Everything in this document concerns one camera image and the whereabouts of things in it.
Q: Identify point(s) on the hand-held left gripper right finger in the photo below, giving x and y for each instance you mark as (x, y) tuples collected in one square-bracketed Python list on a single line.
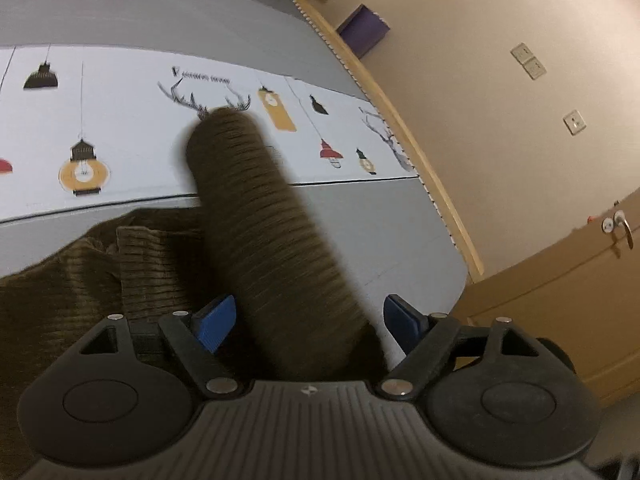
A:
[(400, 317)]

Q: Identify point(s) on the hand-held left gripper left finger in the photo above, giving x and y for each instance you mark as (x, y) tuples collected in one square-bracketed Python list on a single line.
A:
[(215, 322)]

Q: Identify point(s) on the wooden door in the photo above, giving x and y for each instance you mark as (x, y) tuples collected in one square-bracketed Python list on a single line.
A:
[(560, 300)]

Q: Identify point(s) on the grey printed bed sheet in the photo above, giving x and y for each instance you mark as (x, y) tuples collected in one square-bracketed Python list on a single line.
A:
[(125, 110)]

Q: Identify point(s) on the purple box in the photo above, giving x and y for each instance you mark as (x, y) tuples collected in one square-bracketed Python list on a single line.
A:
[(362, 30)]

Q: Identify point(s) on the wooden bed frame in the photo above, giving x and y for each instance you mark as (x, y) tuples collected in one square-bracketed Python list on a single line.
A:
[(474, 260)]

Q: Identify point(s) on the beige wall socket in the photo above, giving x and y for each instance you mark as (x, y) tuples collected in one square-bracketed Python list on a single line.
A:
[(521, 52), (534, 68), (575, 122)]

